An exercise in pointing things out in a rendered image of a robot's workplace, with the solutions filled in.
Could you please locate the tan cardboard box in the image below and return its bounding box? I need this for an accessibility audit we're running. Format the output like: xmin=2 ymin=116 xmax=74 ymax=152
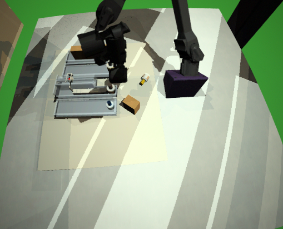
xmin=122 ymin=95 xmax=140 ymax=115

